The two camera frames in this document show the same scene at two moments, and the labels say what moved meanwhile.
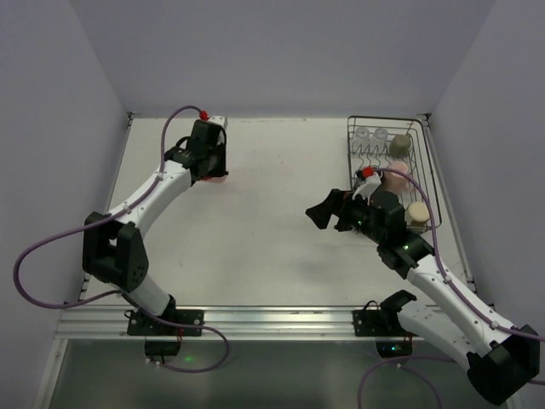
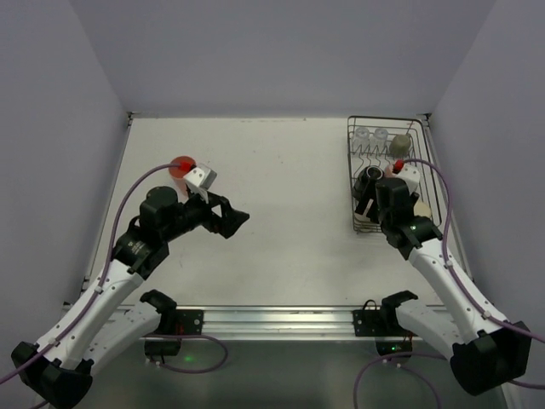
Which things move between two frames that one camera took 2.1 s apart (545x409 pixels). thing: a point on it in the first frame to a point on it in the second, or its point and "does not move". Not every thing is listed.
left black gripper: [217, 169] to [214, 211]
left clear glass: [362, 138] does not move
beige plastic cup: [418, 214] does not move
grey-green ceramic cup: [400, 145] does not move
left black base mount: [142, 324] does not move
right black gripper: [341, 211] to [369, 198]
